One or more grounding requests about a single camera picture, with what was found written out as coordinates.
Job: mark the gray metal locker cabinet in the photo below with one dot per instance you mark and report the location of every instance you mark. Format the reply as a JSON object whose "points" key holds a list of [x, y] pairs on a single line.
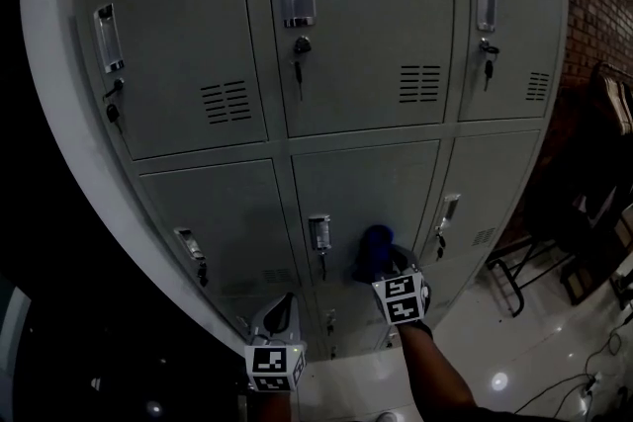
{"points": [[268, 64]]}

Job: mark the person's right forearm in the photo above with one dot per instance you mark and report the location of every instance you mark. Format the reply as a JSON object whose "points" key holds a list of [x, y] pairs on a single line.
{"points": [[435, 375]]}

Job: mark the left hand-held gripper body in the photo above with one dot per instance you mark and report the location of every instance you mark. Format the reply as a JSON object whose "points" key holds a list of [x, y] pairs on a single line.
{"points": [[271, 363]]}

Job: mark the black metal frame chair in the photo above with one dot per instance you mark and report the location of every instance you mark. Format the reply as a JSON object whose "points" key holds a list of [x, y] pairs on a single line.
{"points": [[569, 207]]}

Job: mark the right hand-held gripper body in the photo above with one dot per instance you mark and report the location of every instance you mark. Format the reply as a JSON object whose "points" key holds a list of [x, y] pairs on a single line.
{"points": [[401, 299]]}

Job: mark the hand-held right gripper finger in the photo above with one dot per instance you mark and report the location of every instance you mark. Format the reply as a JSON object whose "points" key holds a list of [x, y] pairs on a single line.
{"points": [[408, 261]]}

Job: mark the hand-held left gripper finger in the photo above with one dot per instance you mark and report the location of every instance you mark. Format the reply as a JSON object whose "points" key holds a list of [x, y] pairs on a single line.
{"points": [[258, 322], [297, 321]]}

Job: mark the person's white shoe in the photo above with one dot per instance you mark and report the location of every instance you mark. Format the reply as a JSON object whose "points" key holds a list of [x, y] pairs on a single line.
{"points": [[387, 417]]}

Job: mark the blue cloth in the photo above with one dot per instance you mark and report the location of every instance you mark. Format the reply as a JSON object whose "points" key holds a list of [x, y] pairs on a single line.
{"points": [[376, 244]]}

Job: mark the grey metal locker door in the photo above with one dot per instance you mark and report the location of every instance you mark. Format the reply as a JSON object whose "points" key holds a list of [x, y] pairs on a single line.
{"points": [[366, 183]]}

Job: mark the person's left forearm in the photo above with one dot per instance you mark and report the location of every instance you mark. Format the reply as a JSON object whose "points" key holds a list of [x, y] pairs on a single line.
{"points": [[274, 410]]}

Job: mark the white power strip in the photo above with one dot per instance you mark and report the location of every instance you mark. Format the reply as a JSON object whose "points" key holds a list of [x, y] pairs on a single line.
{"points": [[592, 385]]}

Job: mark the grey metal locker cabinet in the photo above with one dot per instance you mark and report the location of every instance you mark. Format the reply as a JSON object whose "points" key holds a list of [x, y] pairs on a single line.
{"points": [[173, 39]]}

